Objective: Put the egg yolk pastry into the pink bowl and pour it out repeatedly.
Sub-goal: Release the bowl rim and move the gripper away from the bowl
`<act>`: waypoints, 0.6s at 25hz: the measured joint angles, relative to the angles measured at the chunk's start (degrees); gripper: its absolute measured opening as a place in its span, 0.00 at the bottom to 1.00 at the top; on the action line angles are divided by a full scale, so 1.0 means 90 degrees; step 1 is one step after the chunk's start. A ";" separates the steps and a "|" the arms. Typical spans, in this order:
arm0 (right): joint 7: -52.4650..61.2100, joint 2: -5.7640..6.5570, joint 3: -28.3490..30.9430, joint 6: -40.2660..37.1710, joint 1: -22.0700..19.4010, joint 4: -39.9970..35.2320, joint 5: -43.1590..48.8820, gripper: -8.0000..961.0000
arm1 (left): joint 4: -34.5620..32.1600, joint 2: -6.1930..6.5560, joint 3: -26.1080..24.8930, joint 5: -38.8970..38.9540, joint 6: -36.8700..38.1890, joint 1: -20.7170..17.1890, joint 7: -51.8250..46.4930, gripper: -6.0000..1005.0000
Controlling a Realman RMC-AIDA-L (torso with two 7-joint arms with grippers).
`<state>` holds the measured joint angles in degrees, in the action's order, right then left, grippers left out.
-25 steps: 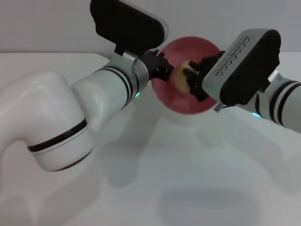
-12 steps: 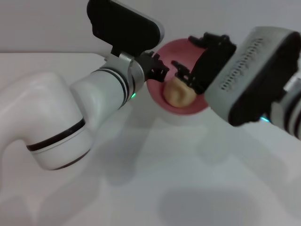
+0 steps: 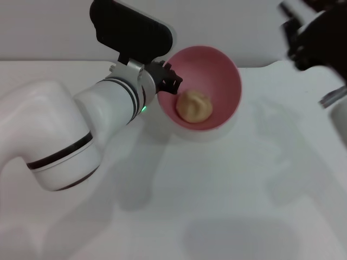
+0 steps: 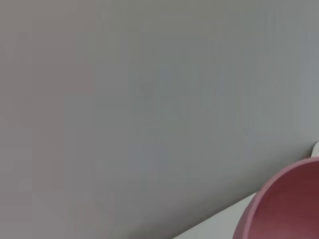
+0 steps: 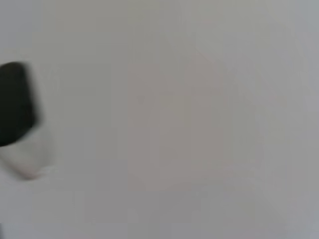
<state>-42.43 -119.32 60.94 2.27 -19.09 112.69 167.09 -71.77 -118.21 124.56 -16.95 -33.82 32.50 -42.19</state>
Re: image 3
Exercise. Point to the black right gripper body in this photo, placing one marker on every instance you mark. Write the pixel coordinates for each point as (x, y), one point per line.
(320, 38)

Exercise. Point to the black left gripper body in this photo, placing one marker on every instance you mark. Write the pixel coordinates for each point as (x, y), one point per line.
(157, 74)

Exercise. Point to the round tan egg yolk pastry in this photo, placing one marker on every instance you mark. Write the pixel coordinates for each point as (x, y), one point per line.
(193, 107)

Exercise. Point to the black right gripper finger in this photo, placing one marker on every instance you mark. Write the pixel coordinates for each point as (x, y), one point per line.
(294, 9)
(288, 31)

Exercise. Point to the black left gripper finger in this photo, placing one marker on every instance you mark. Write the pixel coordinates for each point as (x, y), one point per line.
(172, 82)

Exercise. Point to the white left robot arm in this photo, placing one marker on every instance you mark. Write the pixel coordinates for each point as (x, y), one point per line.
(59, 127)

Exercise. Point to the pink plastic bowl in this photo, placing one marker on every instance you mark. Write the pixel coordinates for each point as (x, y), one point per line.
(211, 78)

